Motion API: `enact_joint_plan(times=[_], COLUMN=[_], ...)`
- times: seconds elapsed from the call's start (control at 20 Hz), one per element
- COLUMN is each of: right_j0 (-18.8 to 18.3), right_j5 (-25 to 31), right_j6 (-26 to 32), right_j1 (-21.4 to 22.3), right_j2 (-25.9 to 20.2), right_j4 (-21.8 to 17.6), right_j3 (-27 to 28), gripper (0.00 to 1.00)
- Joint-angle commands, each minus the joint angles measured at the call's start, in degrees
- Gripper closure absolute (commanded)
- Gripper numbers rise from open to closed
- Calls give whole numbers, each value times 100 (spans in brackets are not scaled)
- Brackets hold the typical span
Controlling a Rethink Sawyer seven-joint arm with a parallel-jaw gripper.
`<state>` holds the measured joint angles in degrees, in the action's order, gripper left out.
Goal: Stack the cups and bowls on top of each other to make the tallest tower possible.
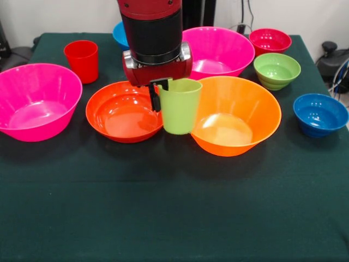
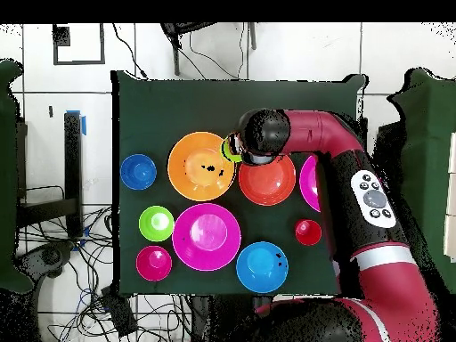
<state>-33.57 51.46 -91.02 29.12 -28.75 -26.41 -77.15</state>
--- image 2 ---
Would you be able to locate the small black marker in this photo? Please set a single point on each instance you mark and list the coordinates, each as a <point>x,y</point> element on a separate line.
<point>51,111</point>

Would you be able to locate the blue tape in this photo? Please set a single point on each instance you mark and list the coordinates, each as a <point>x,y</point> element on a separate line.
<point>83,126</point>

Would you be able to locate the large pink bowl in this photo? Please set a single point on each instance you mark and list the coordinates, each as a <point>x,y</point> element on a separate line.
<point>206,235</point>
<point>308,185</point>

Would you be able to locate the red cup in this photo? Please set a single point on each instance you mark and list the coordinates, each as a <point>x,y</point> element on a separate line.
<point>308,232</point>

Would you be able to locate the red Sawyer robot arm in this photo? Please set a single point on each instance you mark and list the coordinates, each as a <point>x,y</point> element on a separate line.
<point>392,285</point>

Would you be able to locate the white boxes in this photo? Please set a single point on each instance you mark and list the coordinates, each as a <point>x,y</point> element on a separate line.
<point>451,196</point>

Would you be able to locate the grey office chair base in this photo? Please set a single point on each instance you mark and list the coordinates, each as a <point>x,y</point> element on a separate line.
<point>50,256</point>

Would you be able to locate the small green bowl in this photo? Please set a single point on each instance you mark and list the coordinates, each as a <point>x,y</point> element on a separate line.
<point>156,222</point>

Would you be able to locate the green-covered side table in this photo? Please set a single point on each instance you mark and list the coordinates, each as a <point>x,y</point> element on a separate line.
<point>427,160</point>
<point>7,178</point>

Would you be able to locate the small crimson bowl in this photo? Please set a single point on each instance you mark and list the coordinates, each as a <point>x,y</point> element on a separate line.
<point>154,262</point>

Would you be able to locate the large orange bowl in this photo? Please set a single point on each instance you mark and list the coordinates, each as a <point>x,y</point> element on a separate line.
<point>185,156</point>

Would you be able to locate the black square frame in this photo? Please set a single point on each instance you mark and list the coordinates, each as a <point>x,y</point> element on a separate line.
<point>61,35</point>

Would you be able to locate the orange-red bowl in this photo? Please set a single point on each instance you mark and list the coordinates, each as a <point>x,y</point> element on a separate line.
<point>267,181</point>

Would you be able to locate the small dark blue bowl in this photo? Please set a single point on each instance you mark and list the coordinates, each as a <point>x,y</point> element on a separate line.
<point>138,171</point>

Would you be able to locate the dark green tablecloth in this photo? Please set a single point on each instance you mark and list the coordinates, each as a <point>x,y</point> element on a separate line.
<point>178,107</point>

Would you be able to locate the green cup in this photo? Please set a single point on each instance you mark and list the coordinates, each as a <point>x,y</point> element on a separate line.
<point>231,159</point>

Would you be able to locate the black bench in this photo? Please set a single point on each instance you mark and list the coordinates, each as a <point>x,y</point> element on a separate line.
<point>73,160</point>

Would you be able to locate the light blue bowl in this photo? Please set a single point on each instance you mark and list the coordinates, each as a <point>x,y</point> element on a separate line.
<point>262,267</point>

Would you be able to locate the black power brick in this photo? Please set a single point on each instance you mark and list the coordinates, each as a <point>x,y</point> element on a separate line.
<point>119,313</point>

